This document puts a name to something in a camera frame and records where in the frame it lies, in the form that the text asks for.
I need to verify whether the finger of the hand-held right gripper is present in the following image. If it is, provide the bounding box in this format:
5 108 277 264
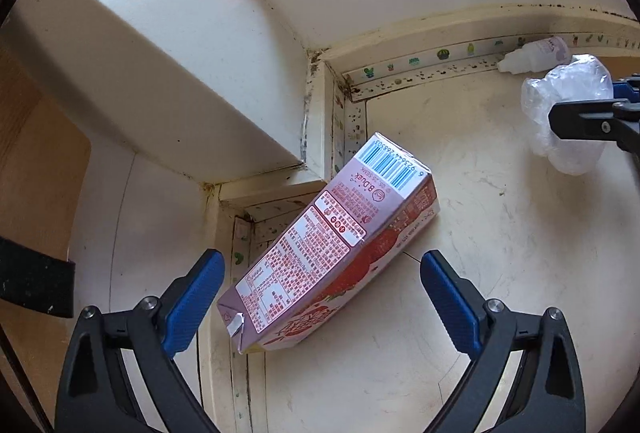
547 99 640 151
612 74 640 106

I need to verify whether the pink milk carton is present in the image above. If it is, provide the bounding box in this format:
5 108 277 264
216 132 441 354

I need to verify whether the wooden cutting board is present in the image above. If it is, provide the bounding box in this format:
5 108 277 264
0 38 92 344

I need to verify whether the small white dropper bottle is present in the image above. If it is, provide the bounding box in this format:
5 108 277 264
497 36 573 74

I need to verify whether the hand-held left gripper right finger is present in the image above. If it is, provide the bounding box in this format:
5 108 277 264
420 249 587 433

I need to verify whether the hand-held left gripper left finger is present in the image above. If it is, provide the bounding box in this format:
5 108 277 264
54 249 226 433

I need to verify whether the clear plastic bag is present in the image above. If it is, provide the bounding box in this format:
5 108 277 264
520 54 615 176

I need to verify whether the black board holder bracket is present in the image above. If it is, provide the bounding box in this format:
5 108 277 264
0 237 76 319

